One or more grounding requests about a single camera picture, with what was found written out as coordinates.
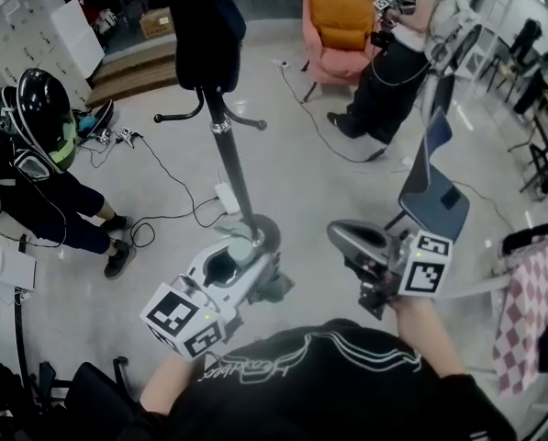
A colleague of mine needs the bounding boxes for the pink checkered tablecloth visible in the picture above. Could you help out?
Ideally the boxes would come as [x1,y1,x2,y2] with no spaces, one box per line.
[490,232,548,397]

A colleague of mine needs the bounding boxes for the white table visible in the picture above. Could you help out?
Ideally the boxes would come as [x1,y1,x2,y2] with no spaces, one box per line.
[0,232,38,367]

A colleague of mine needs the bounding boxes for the person's left forearm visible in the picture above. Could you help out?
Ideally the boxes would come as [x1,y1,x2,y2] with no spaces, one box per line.
[139,350,210,415]

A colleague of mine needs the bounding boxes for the cardboard box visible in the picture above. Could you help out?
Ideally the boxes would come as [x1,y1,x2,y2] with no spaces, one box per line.
[139,7,174,40]

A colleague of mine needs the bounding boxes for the orange cushion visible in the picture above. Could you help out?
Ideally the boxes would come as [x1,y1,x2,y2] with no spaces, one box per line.
[307,0,376,51]

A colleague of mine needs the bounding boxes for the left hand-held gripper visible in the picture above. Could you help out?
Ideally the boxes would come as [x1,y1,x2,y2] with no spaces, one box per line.
[139,239,284,362]

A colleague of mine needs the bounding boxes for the blue bag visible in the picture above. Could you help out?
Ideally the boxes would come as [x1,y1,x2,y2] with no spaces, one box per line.
[74,99,115,139]

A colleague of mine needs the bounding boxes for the dark coat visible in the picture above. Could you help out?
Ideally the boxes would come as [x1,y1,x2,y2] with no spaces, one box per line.
[166,0,248,94]

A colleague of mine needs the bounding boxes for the hand-held gripper on floor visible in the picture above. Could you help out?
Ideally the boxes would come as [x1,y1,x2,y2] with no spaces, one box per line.
[94,126,144,148]

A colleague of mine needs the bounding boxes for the person's right forearm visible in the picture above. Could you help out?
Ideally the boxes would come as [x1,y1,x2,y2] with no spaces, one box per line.
[386,297,470,381]

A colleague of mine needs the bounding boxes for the black coat rack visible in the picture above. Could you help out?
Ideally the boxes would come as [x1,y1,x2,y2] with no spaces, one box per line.
[152,0,284,250]

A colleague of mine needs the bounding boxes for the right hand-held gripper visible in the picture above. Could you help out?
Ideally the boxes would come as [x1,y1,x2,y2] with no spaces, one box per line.
[327,219,454,322]

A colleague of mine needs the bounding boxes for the white shelf frame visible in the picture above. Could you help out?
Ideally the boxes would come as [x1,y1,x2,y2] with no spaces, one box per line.
[452,0,548,82]

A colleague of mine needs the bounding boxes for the long black cable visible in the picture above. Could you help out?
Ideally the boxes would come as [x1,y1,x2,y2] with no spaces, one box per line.
[280,65,387,164]

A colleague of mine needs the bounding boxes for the black stool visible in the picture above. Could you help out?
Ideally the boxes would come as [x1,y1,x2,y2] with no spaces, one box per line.
[507,115,548,197]

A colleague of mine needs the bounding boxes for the blue plastic chair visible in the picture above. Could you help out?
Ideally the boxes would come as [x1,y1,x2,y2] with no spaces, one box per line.
[383,107,472,248]

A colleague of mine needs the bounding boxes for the wooden steps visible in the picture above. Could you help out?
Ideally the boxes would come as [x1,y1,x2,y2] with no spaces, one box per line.
[85,40,179,108]

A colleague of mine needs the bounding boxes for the person's black printed shirt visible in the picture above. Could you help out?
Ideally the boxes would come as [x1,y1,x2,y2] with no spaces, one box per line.
[129,318,519,441]

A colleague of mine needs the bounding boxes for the pink armchair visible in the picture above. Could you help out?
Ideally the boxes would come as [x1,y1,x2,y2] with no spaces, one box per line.
[300,0,381,103]

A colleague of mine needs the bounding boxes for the black helmet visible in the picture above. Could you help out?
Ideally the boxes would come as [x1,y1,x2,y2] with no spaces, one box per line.
[2,67,80,176]

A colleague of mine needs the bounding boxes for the black office chair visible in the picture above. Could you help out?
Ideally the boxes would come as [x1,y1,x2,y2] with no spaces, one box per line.
[25,356,135,441]

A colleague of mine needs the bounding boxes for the white locker cabinet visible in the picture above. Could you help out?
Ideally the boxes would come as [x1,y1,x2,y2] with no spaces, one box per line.
[0,0,106,112]

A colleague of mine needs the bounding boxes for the black floor cable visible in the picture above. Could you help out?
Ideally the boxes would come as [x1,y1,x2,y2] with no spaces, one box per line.
[77,130,223,250]

